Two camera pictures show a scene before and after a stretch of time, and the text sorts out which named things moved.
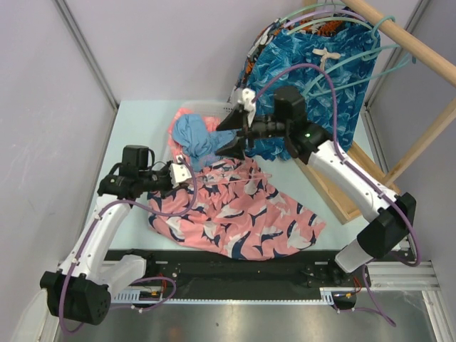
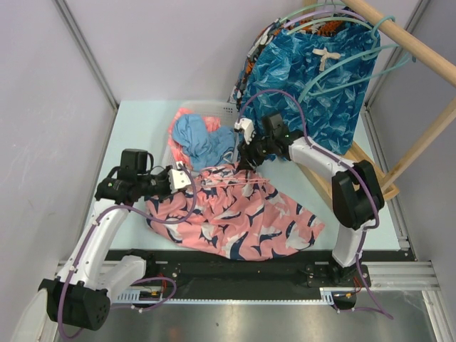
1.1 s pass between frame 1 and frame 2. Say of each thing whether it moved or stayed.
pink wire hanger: moved
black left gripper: stayed
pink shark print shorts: stayed
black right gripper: moved
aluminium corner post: stayed
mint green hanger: stayed
